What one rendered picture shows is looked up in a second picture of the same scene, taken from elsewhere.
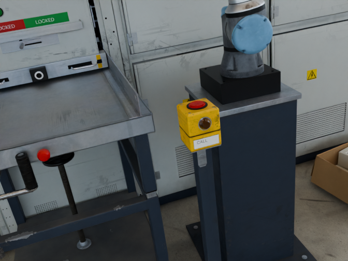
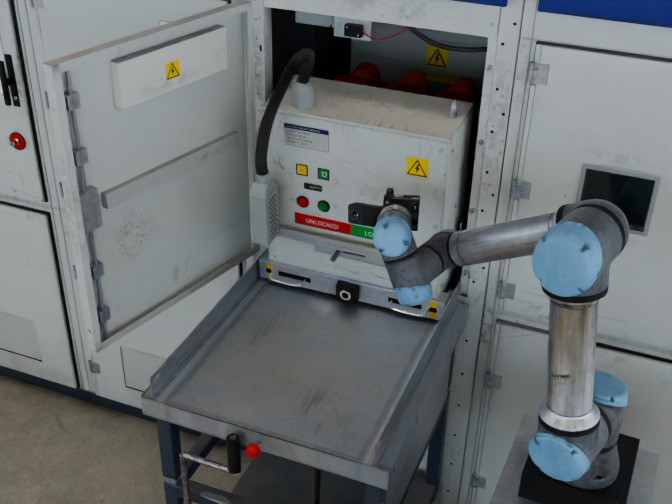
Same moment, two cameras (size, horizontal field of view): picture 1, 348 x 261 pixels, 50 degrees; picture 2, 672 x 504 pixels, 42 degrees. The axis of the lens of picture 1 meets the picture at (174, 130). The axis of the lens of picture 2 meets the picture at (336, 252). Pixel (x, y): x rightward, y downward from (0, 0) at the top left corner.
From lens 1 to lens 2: 117 cm
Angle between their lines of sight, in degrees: 32
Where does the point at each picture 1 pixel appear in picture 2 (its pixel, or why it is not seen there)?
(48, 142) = (265, 437)
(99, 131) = (322, 456)
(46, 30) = (371, 252)
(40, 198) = not seen: hidden behind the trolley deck
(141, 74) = (503, 340)
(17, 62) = (328, 266)
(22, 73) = (328, 281)
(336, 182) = not seen: outside the picture
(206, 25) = (642, 321)
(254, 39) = (552, 464)
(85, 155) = not seen: hidden behind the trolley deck
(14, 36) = (329, 243)
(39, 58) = (356, 272)
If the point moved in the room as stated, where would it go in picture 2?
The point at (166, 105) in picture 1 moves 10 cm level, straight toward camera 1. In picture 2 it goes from (529, 399) to (514, 419)
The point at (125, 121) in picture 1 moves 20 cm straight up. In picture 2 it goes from (354, 462) to (357, 391)
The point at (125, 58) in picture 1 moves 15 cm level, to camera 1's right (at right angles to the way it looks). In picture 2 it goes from (489, 308) to (539, 328)
